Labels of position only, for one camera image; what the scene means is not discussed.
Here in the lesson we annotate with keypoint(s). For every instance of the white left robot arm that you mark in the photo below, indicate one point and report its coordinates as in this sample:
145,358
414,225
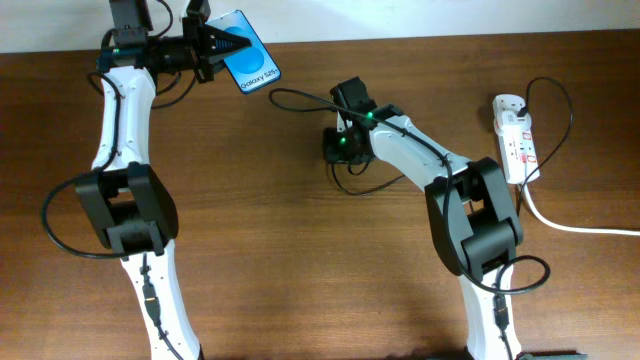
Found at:
130,210

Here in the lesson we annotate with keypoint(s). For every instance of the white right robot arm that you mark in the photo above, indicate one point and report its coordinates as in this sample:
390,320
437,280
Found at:
473,224

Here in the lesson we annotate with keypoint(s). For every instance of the white power extension socket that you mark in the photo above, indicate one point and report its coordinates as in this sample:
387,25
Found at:
519,159

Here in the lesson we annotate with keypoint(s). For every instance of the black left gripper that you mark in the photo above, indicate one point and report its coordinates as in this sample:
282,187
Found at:
202,50

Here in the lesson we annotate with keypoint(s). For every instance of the blue Samsung Galaxy smartphone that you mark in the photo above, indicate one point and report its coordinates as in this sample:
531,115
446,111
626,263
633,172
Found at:
251,68

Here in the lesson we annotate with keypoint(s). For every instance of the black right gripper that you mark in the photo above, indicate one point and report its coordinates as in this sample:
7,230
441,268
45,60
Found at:
333,148

